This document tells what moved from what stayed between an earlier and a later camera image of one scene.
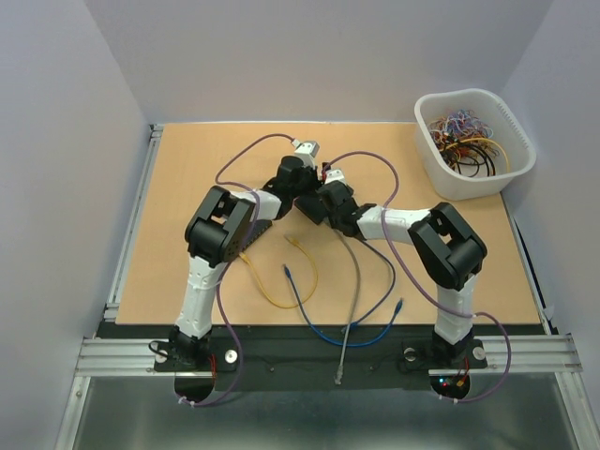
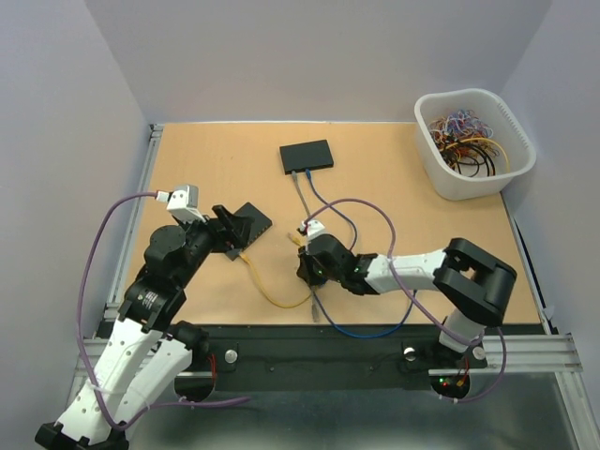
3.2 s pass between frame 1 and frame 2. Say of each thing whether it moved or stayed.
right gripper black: moved
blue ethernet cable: moved
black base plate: stayed
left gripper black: moved
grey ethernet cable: moved
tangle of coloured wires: stayed
